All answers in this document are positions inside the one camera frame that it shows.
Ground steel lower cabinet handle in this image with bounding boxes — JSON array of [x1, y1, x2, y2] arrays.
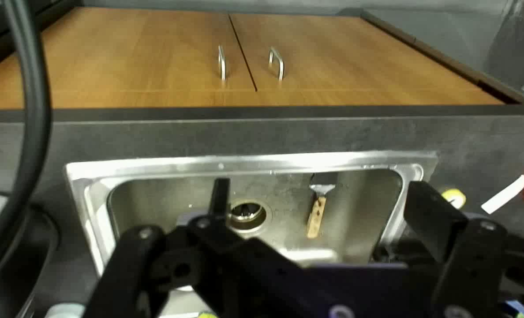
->
[[216, 44, 230, 83], [267, 46, 286, 83]]

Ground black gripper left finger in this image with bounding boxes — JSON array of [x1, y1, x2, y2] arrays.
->
[[83, 175, 233, 318]]

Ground yellow round item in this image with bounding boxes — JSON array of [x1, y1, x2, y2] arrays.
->
[[440, 187, 470, 212]]

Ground wooden handled scraper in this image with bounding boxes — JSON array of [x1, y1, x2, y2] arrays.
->
[[306, 173, 339, 240]]

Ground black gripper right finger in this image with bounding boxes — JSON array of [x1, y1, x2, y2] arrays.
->
[[404, 180, 512, 318]]

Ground wide wooden lower cabinet door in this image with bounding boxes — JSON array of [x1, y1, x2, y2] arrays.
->
[[0, 5, 258, 111]]

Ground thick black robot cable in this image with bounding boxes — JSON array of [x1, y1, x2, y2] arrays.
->
[[0, 0, 55, 279]]

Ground round sink drain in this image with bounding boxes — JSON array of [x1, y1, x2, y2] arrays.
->
[[226, 199, 270, 231]]

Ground stainless steel sink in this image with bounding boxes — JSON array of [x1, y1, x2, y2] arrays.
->
[[64, 150, 440, 279]]

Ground white flat strip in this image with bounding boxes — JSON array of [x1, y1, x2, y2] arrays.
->
[[480, 173, 524, 215]]

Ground narrow wooden lower cabinet door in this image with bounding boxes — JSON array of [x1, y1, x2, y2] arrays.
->
[[228, 12, 507, 107]]

